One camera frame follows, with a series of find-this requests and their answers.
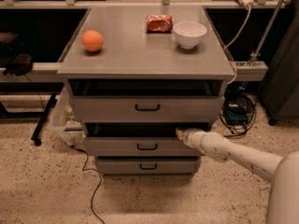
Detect black floor cable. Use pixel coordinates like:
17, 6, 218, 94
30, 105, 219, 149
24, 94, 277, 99
70, 144, 107, 224

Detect grey drawer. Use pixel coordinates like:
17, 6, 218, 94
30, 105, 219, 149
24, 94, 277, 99
96, 157, 201, 175
83, 122, 210, 157
68, 78, 224, 122

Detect orange fruit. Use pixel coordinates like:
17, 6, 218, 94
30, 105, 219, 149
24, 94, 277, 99
81, 30, 104, 52

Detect clear plastic bag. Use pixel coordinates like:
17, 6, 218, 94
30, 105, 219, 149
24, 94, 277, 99
50, 88, 85, 147

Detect grey drawer cabinet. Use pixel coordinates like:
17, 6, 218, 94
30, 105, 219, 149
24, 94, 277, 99
58, 4, 234, 163

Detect metal diagonal rod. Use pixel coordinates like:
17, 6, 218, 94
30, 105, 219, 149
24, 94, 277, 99
239, 0, 292, 91

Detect white bowl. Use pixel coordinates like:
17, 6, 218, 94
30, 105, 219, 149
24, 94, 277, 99
173, 21, 207, 49

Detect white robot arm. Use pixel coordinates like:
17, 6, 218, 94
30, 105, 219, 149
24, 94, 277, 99
176, 128, 299, 224

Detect blue box on floor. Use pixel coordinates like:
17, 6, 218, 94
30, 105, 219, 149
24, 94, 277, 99
223, 106, 249, 125

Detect grey bottom drawer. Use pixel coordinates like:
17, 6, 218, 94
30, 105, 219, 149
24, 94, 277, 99
96, 157, 201, 175

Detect grey top drawer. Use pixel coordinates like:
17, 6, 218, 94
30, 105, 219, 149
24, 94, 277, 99
68, 78, 224, 122

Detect tangled black cables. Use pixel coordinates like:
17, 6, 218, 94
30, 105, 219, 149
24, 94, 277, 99
214, 89, 259, 139

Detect white power cable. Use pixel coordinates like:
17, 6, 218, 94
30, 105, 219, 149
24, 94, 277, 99
222, 3, 252, 86

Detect crushed red soda can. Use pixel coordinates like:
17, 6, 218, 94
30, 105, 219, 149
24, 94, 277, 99
146, 15, 174, 33

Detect dark cabinet right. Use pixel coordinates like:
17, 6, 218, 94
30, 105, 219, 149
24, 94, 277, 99
259, 8, 299, 126

